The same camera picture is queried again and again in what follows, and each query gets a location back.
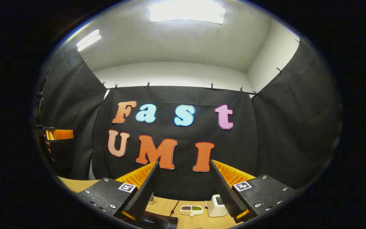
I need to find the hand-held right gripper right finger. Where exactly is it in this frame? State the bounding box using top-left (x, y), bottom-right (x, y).
top-left (209, 159), bottom-right (298, 224)

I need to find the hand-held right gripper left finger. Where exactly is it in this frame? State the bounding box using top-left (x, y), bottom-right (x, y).
top-left (78, 161), bottom-right (160, 222)

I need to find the black induction cooktop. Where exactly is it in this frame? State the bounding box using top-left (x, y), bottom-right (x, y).
top-left (138, 212), bottom-right (179, 229)

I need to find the white toaster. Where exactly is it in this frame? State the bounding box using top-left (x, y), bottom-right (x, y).
top-left (207, 194), bottom-right (230, 218)

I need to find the white sectioned plate with beans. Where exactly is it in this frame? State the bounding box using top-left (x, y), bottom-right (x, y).
top-left (180, 205), bottom-right (204, 217)

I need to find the black backdrop cloth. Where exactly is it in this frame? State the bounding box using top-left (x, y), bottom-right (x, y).
top-left (35, 38), bottom-right (342, 201)

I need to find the narrow ceiling light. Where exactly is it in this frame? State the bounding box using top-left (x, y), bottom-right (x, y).
top-left (76, 29), bottom-right (102, 52)

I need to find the row of black cloth clips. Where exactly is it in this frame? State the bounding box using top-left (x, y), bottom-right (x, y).
top-left (81, 38), bottom-right (301, 97)

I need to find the large ceiling light panel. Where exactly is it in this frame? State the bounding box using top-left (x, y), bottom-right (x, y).
top-left (150, 3), bottom-right (226, 25)

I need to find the black cooktop power cable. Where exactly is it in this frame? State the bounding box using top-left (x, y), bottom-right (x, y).
top-left (170, 200), bottom-right (180, 217)

